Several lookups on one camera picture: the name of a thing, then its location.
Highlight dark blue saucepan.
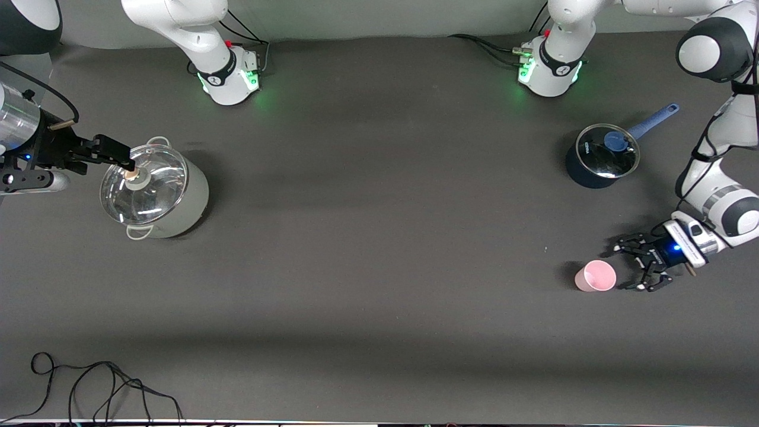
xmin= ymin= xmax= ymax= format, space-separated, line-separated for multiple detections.
xmin=565 ymin=104 xmax=680 ymax=189

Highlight thin black loose cable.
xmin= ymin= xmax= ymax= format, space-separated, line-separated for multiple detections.
xmin=0 ymin=352 xmax=184 ymax=425

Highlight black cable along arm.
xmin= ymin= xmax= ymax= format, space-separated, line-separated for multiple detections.
xmin=651 ymin=33 xmax=759 ymax=238
xmin=0 ymin=59 xmax=79 ymax=125

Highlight glass lid with blue knob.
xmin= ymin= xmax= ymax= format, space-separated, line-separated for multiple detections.
xmin=576 ymin=123 xmax=640 ymax=179

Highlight dark grey table mat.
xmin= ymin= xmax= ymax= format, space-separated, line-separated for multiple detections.
xmin=0 ymin=24 xmax=759 ymax=423

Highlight glass lid with tan knob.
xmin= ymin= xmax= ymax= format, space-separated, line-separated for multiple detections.
xmin=100 ymin=144 xmax=189 ymax=226

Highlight black right arm base cables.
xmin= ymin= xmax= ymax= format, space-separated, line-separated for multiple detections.
xmin=187 ymin=9 xmax=270 ymax=77

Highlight black left arm base cables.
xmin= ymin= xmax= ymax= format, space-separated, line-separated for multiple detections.
xmin=449 ymin=12 xmax=555 ymax=69

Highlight black cable along right arm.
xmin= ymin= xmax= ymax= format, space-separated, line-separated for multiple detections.
xmin=0 ymin=59 xmax=79 ymax=125

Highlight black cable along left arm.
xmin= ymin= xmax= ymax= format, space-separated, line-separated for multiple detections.
xmin=651 ymin=33 xmax=759 ymax=238

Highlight pink plastic cup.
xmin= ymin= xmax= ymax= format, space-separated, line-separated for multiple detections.
xmin=574 ymin=260 xmax=617 ymax=293

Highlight black arm base cables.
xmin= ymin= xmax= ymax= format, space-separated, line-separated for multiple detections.
xmin=187 ymin=9 xmax=270 ymax=77
xmin=449 ymin=12 xmax=555 ymax=69

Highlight pale grey stock pot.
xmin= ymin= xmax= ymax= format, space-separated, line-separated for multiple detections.
xmin=101 ymin=136 xmax=209 ymax=240

